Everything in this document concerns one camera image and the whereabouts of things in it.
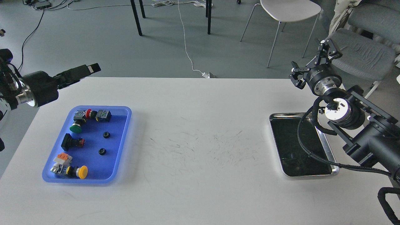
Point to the blue plastic tray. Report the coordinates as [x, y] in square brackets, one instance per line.
[101, 169]

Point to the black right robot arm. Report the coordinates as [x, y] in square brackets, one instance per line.
[371, 134]

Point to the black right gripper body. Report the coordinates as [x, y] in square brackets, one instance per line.
[322, 79]

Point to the silver metal tray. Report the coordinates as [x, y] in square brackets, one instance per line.
[291, 136]

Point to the white chair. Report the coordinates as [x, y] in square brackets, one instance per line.
[287, 11]

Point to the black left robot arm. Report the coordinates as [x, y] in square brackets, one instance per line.
[10, 85]

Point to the green push button switch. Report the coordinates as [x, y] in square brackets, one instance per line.
[79, 119]

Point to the orange white switch block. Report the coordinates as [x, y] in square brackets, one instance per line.
[63, 159]

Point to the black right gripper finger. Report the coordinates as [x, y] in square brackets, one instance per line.
[326, 53]
[298, 74]

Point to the yellow push button switch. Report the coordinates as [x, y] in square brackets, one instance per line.
[70, 171]

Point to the red push button switch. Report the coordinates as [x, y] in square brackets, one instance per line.
[100, 115]

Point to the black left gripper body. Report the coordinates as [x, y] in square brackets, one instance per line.
[38, 89]

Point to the black selector switch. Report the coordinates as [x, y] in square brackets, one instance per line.
[68, 142]

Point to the black table leg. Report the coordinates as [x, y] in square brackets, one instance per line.
[208, 15]
[136, 18]
[142, 8]

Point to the grey padded chair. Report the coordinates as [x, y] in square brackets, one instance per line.
[362, 57]

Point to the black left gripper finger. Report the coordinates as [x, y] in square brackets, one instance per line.
[74, 75]

